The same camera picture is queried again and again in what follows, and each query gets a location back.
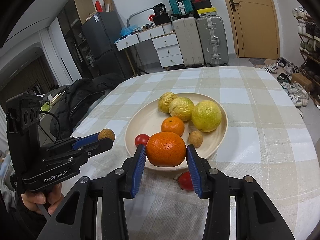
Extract beige checkered tablecloth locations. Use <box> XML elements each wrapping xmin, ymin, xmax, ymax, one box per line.
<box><xmin>73</xmin><ymin>67</ymin><xmax>319</xmax><ymax>239</ymax></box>

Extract wooden door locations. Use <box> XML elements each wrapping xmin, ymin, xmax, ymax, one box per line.
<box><xmin>225</xmin><ymin>0</ymin><xmax>279</xmax><ymax>60</ymax></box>

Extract large orange tangerine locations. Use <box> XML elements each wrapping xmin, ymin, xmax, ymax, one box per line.
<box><xmin>146</xmin><ymin>132</ymin><xmax>186</xmax><ymax>167</ymax></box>

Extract white sneakers on floor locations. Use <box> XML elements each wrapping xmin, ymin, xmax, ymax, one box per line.
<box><xmin>260</xmin><ymin>57</ymin><xmax>309</xmax><ymax>119</ymax></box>

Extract small orange tangerine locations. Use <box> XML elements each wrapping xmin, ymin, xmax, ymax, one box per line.
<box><xmin>161</xmin><ymin>116</ymin><xmax>184</xmax><ymax>137</ymax></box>

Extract round red cherry tomato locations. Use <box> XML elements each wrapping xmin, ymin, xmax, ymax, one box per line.
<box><xmin>135</xmin><ymin>134</ymin><xmax>150</xmax><ymax>147</ymax></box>

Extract large yellow-green passion fruit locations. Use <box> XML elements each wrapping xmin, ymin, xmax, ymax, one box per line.
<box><xmin>191</xmin><ymin>100</ymin><xmax>222</xmax><ymax>133</ymax></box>

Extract wrinkled brown passion fruit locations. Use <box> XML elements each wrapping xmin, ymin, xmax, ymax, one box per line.
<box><xmin>158</xmin><ymin>92</ymin><xmax>178</xmax><ymax>113</ymax></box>

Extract black jacket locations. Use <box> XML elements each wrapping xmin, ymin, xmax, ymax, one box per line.
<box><xmin>49</xmin><ymin>73</ymin><xmax>124</xmax><ymax>139</ymax></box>

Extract oval red tomato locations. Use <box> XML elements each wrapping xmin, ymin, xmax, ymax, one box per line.
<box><xmin>174</xmin><ymin>171</ymin><xmax>194</xmax><ymax>191</ymax></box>

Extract black cable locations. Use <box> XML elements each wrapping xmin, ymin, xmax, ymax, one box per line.
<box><xmin>39</xmin><ymin>110</ymin><xmax>62</xmax><ymax>142</ymax></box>

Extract person's left hand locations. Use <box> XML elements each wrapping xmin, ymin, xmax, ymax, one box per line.
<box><xmin>21</xmin><ymin>183</ymin><xmax>64</xmax><ymax>215</ymax></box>

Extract pale yellow wrinkled passion fruit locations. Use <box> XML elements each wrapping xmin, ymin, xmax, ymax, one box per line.
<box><xmin>169</xmin><ymin>96</ymin><xmax>194</xmax><ymax>122</ymax></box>

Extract white drawer desk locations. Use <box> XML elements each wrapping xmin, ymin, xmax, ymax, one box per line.
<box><xmin>115</xmin><ymin>23</ymin><xmax>184</xmax><ymax>70</ymax></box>

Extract beige suitcase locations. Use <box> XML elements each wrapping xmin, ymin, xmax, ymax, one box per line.
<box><xmin>172</xmin><ymin>17</ymin><xmax>204</xmax><ymax>67</ymax></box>

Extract cardboard box on floor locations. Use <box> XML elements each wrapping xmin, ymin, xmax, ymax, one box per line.
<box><xmin>291</xmin><ymin>73</ymin><xmax>312</xmax><ymax>92</ymax></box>

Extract black refrigerator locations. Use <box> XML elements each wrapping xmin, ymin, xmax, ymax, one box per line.
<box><xmin>82</xmin><ymin>11</ymin><xmax>134</xmax><ymax>79</ymax></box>

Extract silver aluminium suitcase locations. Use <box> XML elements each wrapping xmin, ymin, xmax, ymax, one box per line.
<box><xmin>196</xmin><ymin>16</ymin><xmax>229</xmax><ymax>66</ymax></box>

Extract wooden shoe rack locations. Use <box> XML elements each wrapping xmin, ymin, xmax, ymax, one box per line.
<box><xmin>292</xmin><ymin>5</ymin><xmax>319</xmax><ymax>107</ymax></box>

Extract stacked shoe boxes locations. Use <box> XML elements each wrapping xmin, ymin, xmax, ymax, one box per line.
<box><xmin>191</xmin><ymin>0</ymin><xmax>217</xmax><ymax>17</ymax></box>

